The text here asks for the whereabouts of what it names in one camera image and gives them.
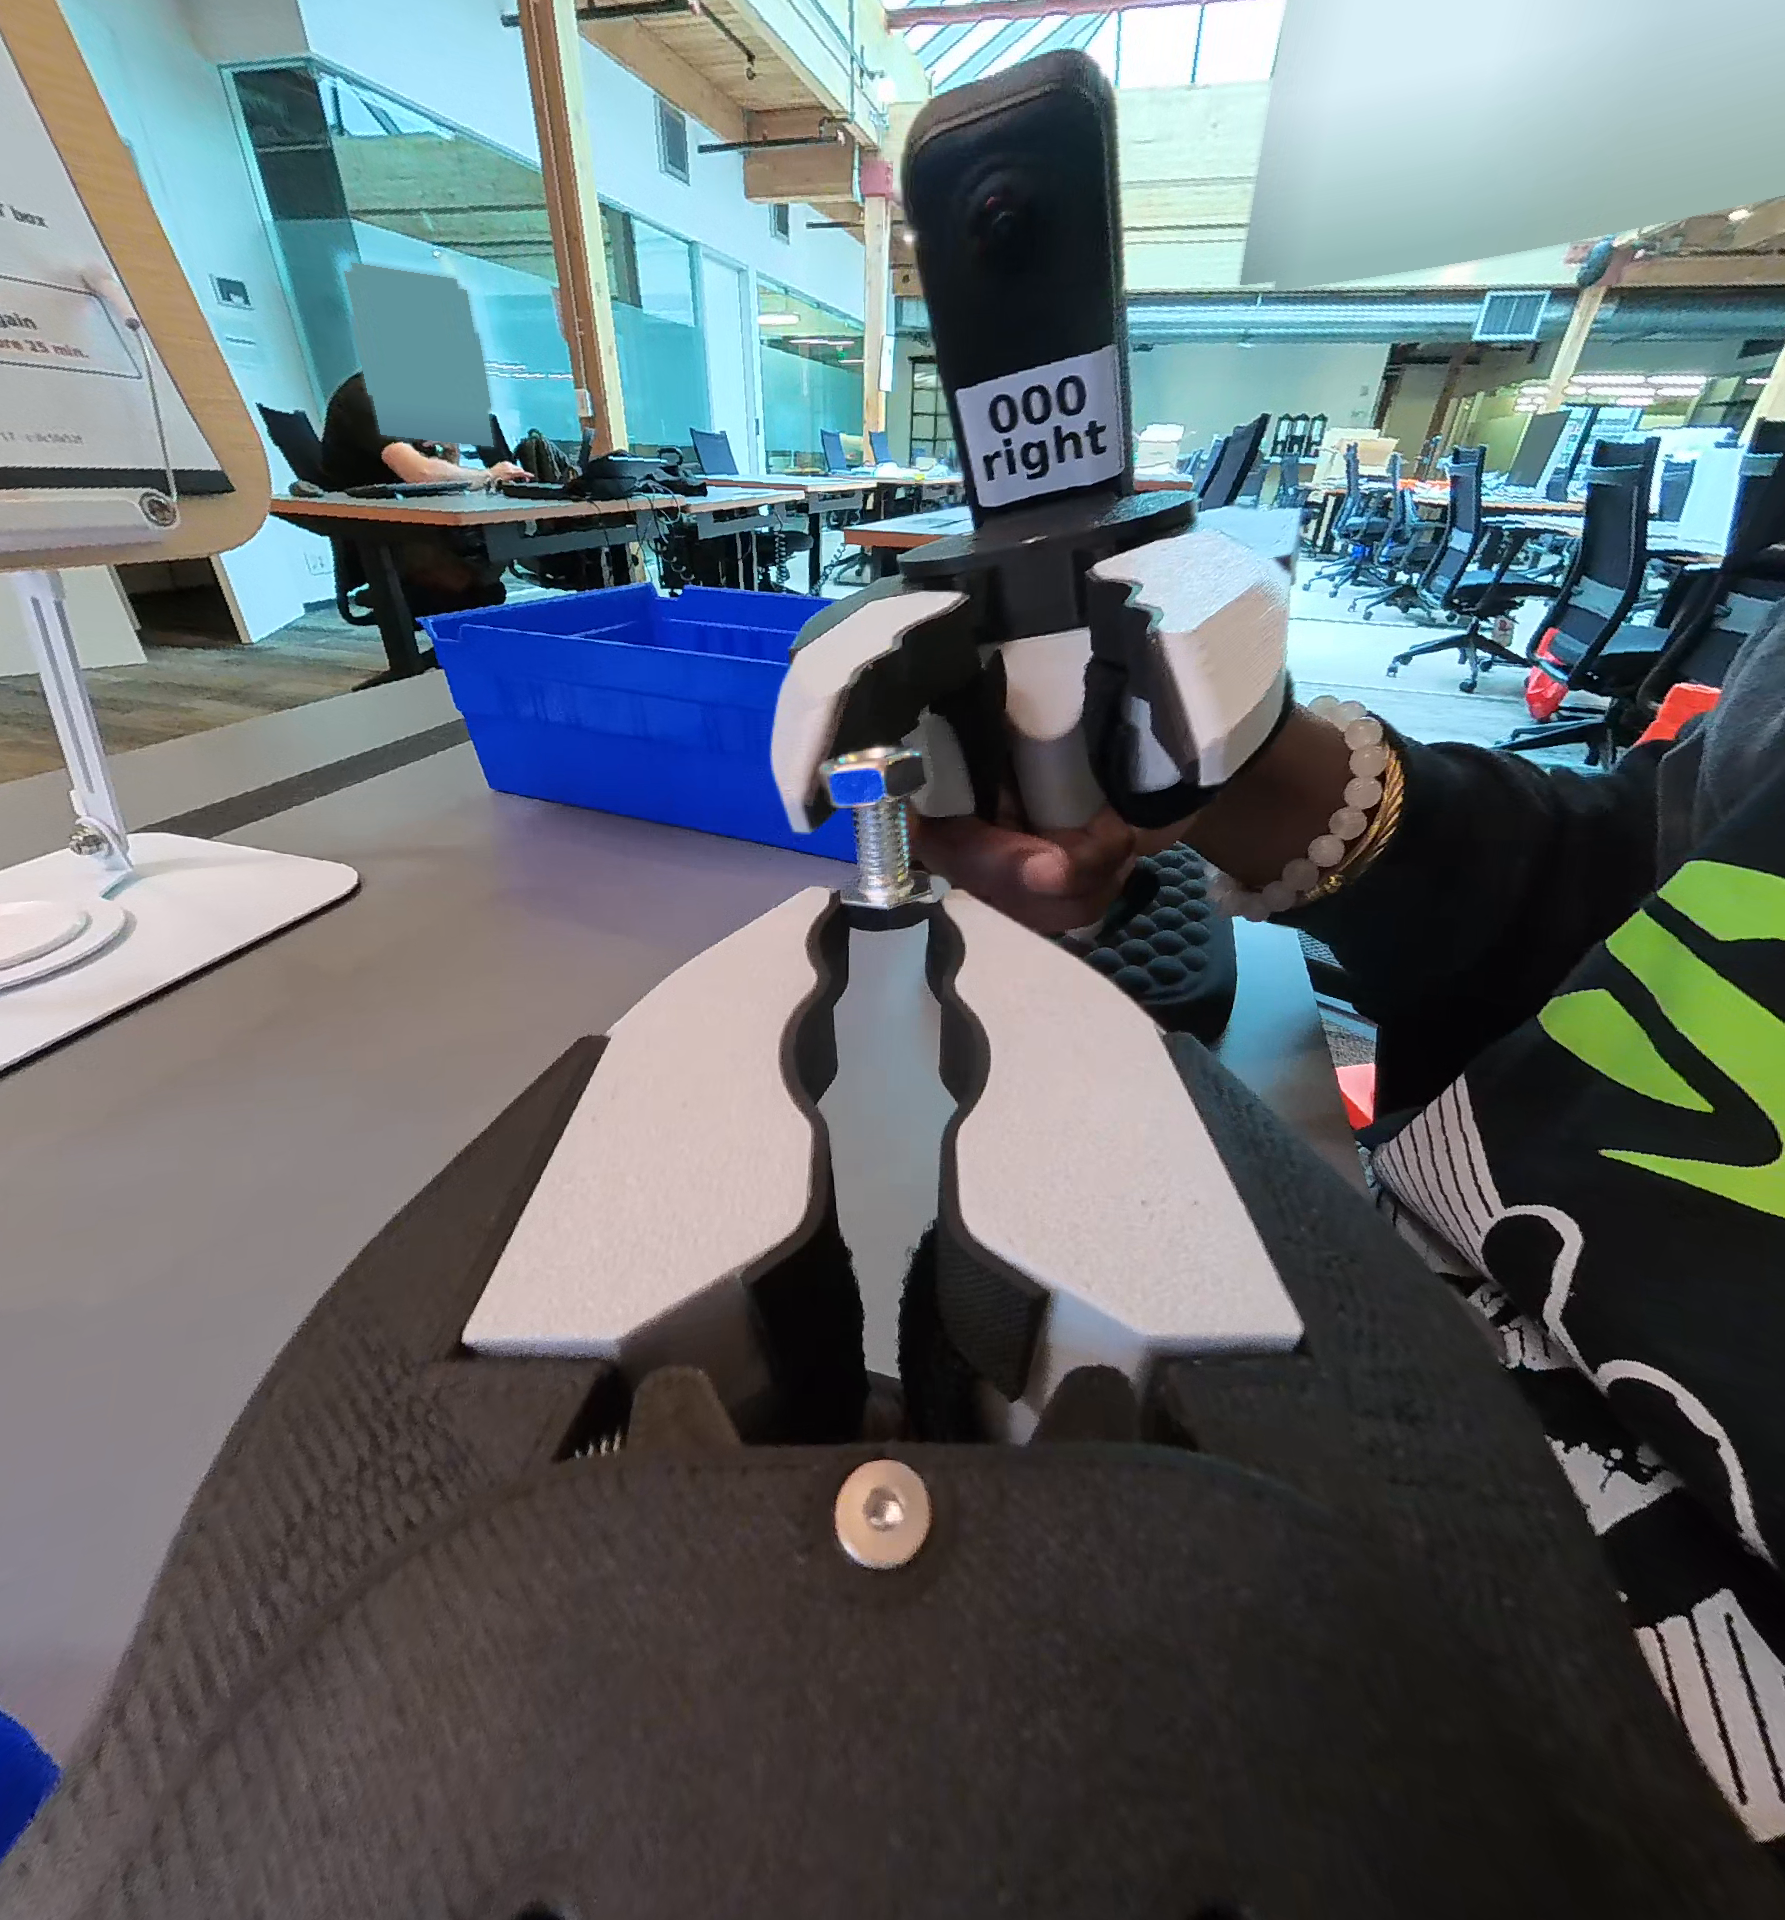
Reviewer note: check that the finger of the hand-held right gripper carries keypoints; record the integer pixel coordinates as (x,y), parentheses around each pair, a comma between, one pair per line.
(834,690)
(1225,644)

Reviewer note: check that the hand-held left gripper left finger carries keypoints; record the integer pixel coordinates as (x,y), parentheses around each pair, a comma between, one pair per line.
(655,1183)

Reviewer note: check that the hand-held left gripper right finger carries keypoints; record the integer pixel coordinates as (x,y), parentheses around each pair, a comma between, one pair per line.
(1118,1183)

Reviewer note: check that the short silver bolt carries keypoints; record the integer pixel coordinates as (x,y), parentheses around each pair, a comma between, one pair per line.
(887,854)

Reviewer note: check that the person's right forearm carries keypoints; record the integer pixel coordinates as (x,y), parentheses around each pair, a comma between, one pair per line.
(1522,900)

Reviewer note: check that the person's right hand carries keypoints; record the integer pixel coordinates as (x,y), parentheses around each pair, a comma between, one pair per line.
(1041,876)

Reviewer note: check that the wooden office desk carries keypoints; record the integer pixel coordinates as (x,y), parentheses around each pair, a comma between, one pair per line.
(533,510)
(908,528)

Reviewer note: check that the black honeycomb wrist pad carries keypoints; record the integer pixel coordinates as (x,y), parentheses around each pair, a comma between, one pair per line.
(1164,945)

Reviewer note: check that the gold bangle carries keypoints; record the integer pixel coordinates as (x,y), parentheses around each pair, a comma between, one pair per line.
(1384,840)

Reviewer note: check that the row of black office chairs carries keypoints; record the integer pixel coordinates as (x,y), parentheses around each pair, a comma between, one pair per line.
(1505,569)

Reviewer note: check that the black backpack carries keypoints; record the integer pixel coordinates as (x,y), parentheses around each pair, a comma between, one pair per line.
(542,460)

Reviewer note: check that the black keyboard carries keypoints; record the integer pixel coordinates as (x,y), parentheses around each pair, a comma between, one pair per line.
(412,489)

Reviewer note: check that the white document stand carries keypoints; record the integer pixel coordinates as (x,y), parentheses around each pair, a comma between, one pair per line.
(200,915)

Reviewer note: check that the black office chair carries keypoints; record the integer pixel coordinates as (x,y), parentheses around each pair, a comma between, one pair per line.
(289,440)

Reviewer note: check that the instruction sign board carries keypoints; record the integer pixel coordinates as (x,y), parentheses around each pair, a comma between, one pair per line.
(216,390)

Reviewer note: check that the printed instruction sheet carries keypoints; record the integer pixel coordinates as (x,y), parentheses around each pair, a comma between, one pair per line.
(23,332)

